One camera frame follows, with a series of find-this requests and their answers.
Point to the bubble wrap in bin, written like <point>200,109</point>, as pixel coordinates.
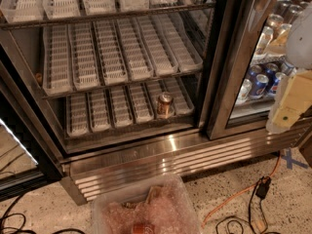
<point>165,207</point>

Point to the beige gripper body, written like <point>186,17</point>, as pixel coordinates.
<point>300,46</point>

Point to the black power adapter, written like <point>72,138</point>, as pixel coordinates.
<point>263,187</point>

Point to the orange soda can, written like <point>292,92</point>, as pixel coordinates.
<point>164,103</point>

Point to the blue pepsi can front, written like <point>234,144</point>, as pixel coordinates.
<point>260,82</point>

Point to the glass fridge door right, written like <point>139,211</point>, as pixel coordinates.
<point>229,118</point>

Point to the open fridge door left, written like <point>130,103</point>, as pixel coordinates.
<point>24,161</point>

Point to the blue pepsi can right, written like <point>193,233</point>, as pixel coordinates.
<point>278,77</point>

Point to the blue pepsi can back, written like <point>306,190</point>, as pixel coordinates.
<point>253,71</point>

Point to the red can in bin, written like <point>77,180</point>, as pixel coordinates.
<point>143,228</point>

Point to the silver can upper shelf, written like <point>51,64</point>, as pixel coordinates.
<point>265,38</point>

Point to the white can front left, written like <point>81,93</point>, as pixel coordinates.
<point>244,91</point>

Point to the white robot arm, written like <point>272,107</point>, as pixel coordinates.
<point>299,44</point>

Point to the blue pepsi can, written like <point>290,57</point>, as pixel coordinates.
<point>260,82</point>
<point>253,71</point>
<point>278,77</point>

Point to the clear plastic bin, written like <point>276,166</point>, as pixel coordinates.
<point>134,193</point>

